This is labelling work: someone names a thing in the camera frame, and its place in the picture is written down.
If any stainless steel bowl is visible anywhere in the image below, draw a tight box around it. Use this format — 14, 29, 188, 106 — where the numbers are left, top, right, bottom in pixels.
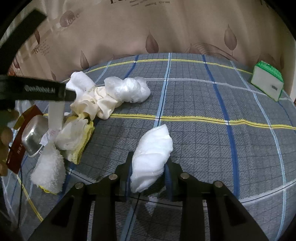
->
22, 115, 48, 158

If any white fluffy mitt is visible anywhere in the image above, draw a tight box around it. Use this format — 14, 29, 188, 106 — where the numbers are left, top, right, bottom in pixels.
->
31, 142, 66, 194

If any cream scrunchie cloth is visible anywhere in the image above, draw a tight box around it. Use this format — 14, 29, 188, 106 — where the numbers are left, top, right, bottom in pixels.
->
70, 86, 122, 121

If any beige leaf print curtain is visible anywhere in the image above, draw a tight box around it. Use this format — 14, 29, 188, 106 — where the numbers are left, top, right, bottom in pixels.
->
1, 1, 295, 96

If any clear plastic bag ball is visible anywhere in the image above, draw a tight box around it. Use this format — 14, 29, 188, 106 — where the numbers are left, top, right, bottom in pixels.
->
104, 76, 151, 103

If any white yellow towel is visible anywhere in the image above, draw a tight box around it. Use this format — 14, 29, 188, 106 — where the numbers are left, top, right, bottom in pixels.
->
54, 114, 95, 165

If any gold red rectangular tin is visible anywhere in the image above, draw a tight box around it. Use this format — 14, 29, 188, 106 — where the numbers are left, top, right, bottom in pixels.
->
6, 105, 42, 174

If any grey plaid tablecloth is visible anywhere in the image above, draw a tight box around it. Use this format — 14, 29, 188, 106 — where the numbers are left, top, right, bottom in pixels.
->
63, 53, 295, 240

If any green white small box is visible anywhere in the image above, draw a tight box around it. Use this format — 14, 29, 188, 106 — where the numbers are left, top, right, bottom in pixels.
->
250, 61, 284, 102

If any person left hand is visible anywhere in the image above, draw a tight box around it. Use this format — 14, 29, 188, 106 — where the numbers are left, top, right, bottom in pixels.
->
0, 110, 19, 176

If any white cloth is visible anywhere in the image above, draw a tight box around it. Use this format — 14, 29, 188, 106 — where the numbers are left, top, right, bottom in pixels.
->
66, 71, 96, 99
130, 124, 173, 193

